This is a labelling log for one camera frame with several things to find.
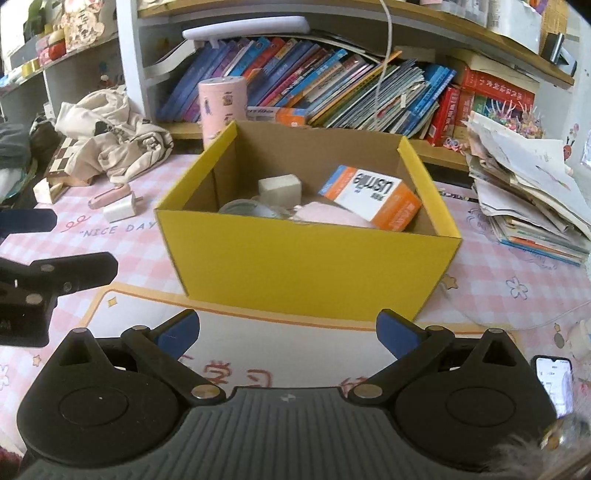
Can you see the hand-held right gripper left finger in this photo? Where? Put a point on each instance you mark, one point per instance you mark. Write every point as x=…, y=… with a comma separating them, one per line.
x=178, y=334

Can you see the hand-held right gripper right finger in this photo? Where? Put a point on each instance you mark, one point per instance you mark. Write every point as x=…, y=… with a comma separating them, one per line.
x=397, y=332

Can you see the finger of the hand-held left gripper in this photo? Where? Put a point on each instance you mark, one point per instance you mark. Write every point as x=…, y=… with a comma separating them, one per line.
x=69, y=272
x=27, y=221

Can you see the yellow cardboard box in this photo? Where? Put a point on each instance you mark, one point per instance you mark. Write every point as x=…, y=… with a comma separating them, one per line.
x=300, y=267

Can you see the pink plush toy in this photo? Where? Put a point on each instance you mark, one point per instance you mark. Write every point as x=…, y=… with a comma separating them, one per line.
x=323, y=213

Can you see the white and orange carton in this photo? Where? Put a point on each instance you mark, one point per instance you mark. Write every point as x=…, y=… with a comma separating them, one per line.
x=364, y=189

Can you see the cream white block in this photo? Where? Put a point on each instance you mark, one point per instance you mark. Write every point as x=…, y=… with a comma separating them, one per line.
x=279, y=189

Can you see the pink checkered desktop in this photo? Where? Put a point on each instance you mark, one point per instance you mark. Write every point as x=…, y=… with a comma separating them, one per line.
x=485, y=277

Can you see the clear green plastic bag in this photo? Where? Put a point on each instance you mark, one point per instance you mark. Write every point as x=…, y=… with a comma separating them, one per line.
x=14, y=184

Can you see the wooden chessboard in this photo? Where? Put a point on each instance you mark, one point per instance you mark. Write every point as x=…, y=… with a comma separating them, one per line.
x=64, y=157

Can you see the white charger plug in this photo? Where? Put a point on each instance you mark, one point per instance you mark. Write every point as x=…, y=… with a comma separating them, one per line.
x=119, y=212

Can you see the grey cloth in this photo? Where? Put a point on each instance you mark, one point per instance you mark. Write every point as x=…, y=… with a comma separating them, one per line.
x=14, y=143

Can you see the pink clip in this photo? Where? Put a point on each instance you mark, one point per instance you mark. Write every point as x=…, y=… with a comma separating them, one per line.
x=108, y=196

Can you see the beige crumpled garment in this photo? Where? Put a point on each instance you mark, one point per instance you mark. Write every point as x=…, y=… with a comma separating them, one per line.
x=120, y=138

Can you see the black smartphone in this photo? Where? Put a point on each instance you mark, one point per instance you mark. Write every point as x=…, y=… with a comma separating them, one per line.
x=551, y=383

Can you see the small white figurine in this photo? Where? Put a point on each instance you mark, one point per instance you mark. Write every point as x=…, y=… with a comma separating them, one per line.
x=577, y=337

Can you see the white bookshelf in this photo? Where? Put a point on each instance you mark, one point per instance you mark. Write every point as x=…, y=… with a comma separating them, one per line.
x=134, y=69

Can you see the stack of loose papers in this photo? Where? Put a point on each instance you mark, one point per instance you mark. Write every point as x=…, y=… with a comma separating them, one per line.
x=521, y=194

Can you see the grey furry sleeve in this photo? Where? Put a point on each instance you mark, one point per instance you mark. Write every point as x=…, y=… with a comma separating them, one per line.
x=554, y=461

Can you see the pink decorated card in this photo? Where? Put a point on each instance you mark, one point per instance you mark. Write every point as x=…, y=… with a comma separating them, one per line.
x=85, y=23

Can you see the pink cartoon canister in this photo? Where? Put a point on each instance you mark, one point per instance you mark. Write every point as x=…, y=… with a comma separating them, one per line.
x=221, y=106

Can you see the small orange white box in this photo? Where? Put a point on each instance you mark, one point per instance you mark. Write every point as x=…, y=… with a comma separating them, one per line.
x=286, y=116

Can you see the row of colourful books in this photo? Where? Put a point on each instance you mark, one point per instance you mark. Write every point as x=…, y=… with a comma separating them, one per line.
x=323, y=87

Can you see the white desk lamp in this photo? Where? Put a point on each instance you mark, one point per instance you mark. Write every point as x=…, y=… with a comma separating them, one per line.
x=244, y=27

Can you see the black clip stand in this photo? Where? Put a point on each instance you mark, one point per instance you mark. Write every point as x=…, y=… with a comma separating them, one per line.
x=558, y=50

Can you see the white printed carton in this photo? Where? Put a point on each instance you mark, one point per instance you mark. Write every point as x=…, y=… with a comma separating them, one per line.
x=512, y=18

